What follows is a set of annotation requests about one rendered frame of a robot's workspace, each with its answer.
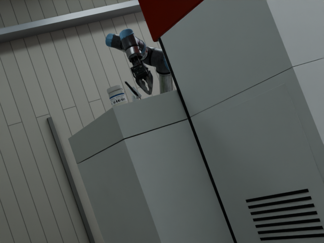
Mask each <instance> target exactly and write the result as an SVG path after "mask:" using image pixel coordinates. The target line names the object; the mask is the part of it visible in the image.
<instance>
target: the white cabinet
mask: <svg viewBox="0 0 324 243"><path fill-rule="evenodd" d="M77 166H78V169H79V172H80V175H81V177H82V180H83V183H84V186H85V189H86V192H87V194H88V197H89V200H90V203H91V206H92V209H93V212H94V215H95V218H96V220H97V223H98V226H99V229H100V232H101V234H102V237H103V240H104V243H234V242H233V239H232V237H231V234H230V231H229V228H228V226H227V223H226V221H225V218H224V215H223V213H222V210H221V207H220V205H219V202H218V199H217V196H216V193H215V191H214V188H213V185H212V183H211V180H210V177H209V175H208V172H207V170H206V167H205V164H204V162H203V159H202V156H201V153H200V151H199V148H198V145H197V143H196V140H195V137H194V135H193V132H192V129H191V127H190V124H189V121H188V120H184V121H181V122H177V123H174V124H171V125H168V126H165V127H162V128H159V129H156V130H153V131H150V132H147V133H143V134H140V135H137V136H134V137H130V138H128V139H125V140H123V141H121V142H119V143H117V144H115V145H113V146H112V147H110V148H108V149H106V150H104V151H102V152H100V153H98V154H96V155H94V156H92V157H91V158H89V159H87V160H85V161H83V162H81V163H79V164H77Z"/></svg>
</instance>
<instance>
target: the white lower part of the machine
mask: <svg viewBox="0 0 324 243"><path fill-rule="evenodd" d="M188 121H189V124H190V127H191V129H192V132H193V135H194V137H195V140H196V143H197V145H198V148H199V151H200V153H201V156H202V159H203V162H204V164H205V167H206V170H207V172H208V175H209V177H210V180H211V183H212V185H213V188H214V191H215V193H216V196H217V199H218V202H219V205H220V207H221V210H222V213H223V215H224V218H225V221H226V223H227V226H228V228H229V231H230V234H231V237H232V239H233V242H234V243H324V58H323V59H319V60H316V61H312V62H309V63H305V64H303V65H299V66H296V67H292V68H290V69H288V70H286V71H284V72H282V73H280V74H278V75H276V76H274V77H272V78H270V79H268V80H266V81H264V82H262V83H260V84H257V85H255V86H253V87H251V88H249V89H247V90H245V91H243V92H241V93H239V94H237V95H235V96H233V97H231V98H229V99H227V100H225V101H223V102H221V103H219V104H217V105H215V106H213V107H210V108H208V109H206V110H204V111H202V112H200V113H198V114H196V115H194V116H192V117H189V118H188Z"/></svg>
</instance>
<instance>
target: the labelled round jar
mask: <svg viewBox="0 0 324 243"><path fill-rule="evenodd" d="M107 93H108V94H109V98H110V101H111V104H112V107H115V106H119V105H122V104H126V103H128V102H127V99H126V97H125V94H124V91H123V90H122V86H121V85H116V86H113V87H110V88H108V89H107Z"/></svg>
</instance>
